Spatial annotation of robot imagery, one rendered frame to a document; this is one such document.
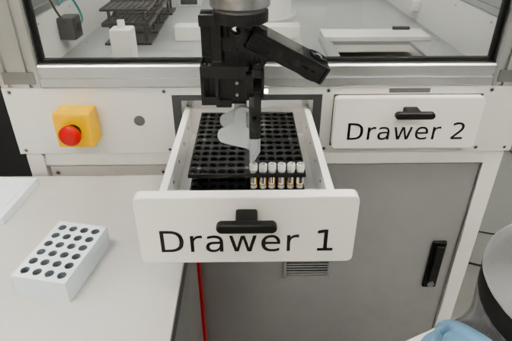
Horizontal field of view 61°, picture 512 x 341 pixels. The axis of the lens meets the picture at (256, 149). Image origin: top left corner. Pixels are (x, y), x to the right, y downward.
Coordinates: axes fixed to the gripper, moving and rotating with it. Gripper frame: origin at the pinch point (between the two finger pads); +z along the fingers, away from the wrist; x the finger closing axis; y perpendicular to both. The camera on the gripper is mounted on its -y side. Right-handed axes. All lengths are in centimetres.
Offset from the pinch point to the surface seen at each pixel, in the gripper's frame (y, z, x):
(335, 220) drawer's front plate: -10.3, 4.7, 10.6
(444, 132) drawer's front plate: -37.7, 8.5, -21.7
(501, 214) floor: -114, 94, -105
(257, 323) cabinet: 0, 68, -24
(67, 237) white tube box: 30.0, 14.8, 2.2
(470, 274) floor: -83, 94, -67
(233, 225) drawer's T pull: 2.9, 2.6, 14.2
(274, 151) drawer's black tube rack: -3.0, 3.7, -6.1
